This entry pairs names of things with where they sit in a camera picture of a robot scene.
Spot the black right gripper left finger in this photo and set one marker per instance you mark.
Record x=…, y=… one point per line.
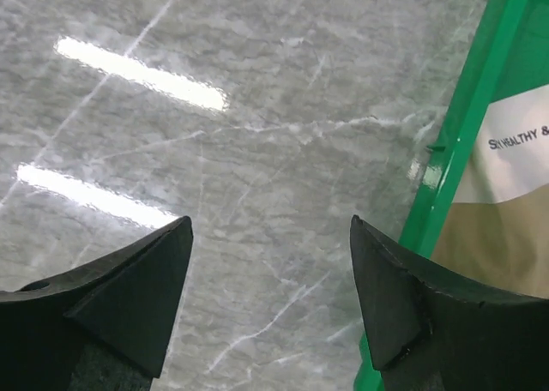
x=105, y=325

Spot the green plastic bin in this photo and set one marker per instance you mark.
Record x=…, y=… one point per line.
x=509, y=56

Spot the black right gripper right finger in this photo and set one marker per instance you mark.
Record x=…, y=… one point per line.
x=429, y=328

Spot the tan underwear with white waistband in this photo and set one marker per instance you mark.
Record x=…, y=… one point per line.
x=496, y=231

